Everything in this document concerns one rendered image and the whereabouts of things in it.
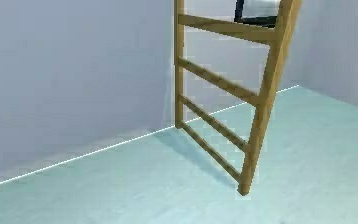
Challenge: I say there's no brown wooden ladder shelf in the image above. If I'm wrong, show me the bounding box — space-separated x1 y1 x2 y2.
173 0 303 197

